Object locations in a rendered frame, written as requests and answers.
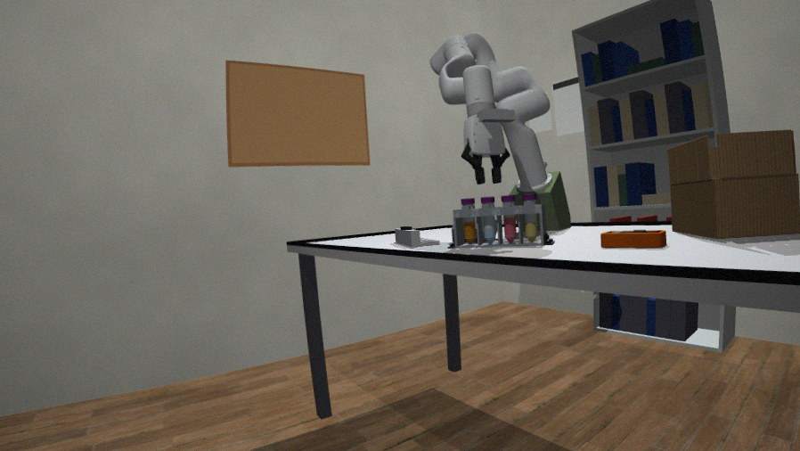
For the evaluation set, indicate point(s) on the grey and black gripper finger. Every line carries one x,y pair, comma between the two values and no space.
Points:
476,163
496,171

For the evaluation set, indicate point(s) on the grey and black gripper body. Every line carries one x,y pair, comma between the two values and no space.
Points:
485,138

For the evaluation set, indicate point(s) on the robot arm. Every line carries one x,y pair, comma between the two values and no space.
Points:
525,100

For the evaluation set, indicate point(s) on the orange rectangular block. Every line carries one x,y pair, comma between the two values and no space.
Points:
639,239

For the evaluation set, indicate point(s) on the brown cardboard box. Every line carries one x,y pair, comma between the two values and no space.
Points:
749,196

